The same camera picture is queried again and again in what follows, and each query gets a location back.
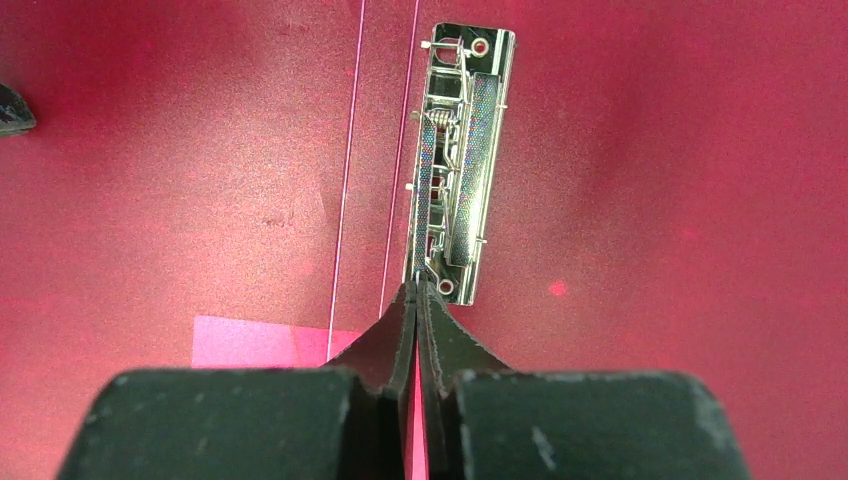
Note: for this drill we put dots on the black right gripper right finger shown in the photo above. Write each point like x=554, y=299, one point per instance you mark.
x=484, y=420

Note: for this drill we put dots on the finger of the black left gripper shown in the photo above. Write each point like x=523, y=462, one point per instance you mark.
x=16, y=118

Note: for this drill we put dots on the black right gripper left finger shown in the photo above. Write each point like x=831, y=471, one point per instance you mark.
x=344, y=420

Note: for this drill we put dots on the red clip file folder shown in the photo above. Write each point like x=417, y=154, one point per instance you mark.
x=223, y=183

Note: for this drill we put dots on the silver metal folder clip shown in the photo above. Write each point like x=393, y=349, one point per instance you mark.
x=459, y=126

